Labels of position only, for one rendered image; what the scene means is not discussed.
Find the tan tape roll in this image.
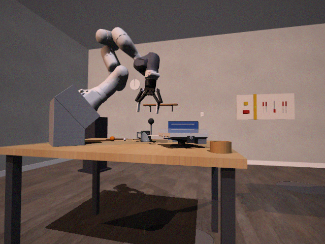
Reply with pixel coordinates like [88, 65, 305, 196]
[210, 141, 232, 154]

